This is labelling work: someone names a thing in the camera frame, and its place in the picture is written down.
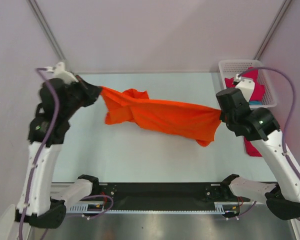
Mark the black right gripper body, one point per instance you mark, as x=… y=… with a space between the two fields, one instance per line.
x=222 y=117

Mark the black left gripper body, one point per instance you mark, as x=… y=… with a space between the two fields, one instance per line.
x=81 y=96

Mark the orange t shirt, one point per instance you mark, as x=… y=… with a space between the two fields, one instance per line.
x=188 y=120

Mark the white plastic basket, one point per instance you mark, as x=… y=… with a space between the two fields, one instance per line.
x=231 y=68

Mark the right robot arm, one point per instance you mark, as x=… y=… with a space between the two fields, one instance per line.
x=260 y=127

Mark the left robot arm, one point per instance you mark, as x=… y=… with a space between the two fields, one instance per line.
x=46 y=137

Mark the teal t shirt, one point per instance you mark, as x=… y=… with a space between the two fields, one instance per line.
x=255 y=103

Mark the pink t shirt in basket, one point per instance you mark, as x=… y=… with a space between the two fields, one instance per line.
x=259 y=88

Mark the folded pink t shirt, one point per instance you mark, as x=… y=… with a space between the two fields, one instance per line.
x=250 y=149

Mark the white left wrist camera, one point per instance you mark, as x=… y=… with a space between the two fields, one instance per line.
x=59 y=71

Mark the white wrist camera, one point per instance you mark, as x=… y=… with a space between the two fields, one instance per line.
x=246 y=85
x=59 y=71

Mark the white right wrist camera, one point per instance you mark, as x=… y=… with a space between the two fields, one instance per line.
x=246 y=85

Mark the aluminium front rail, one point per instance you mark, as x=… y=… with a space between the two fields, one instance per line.
x=240 y=187

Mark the white slotted cable duct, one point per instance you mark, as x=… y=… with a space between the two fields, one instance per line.
x=95 y=208

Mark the left aluminium corner post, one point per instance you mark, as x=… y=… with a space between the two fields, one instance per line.
x=46 y=29

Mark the aluminium corner post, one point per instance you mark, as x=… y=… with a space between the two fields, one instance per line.
x=46 y=29
x=274 y=26

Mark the right aluminium corner post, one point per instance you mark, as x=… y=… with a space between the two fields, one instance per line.
x=274 y=26

